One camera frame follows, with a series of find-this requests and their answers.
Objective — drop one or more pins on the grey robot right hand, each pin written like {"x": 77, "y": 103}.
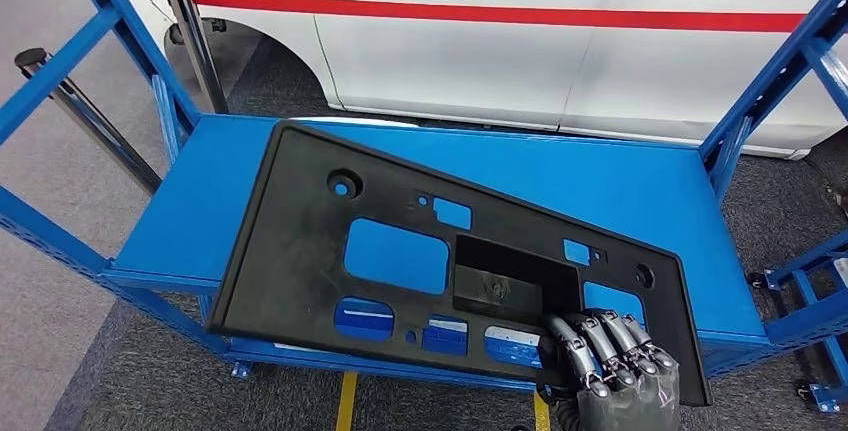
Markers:
{"x": 629, "y": 408}

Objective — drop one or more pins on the black plastic plate bracket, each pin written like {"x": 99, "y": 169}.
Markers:
{"x": 298, "y": 269}

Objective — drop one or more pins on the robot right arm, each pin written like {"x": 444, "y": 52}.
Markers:
{"x": 566, "y": 418}

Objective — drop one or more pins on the blue wheeled shelf rack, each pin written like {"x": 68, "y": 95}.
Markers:
{"x": 815, "y": 318}

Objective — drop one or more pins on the blue metal shelf rack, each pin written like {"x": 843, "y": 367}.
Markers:
{"x": 199, "y": 216}

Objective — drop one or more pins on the yellow floor tape square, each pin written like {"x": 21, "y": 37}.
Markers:
{"x": 346, "y": 401}

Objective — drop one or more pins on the white car with red stripe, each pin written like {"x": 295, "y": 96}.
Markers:
{"x": 464, "y": 64}

